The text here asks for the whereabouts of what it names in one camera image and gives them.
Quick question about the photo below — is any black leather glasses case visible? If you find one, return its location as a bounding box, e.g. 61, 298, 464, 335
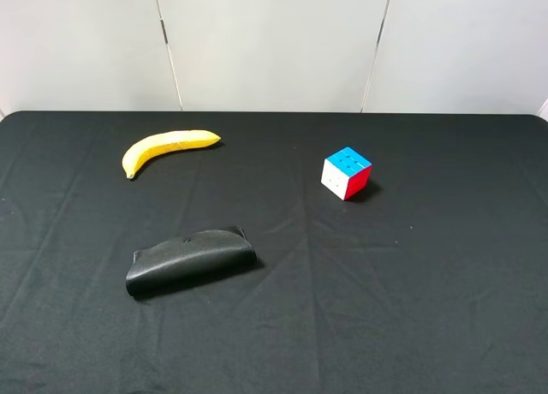
126, 226, 259, 299

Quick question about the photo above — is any colourful puzzle cube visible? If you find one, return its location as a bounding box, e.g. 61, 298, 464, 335
320, 146, 372, 200

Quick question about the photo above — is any yellow banana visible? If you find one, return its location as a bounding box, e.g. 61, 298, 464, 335
122, 129, 221, 180

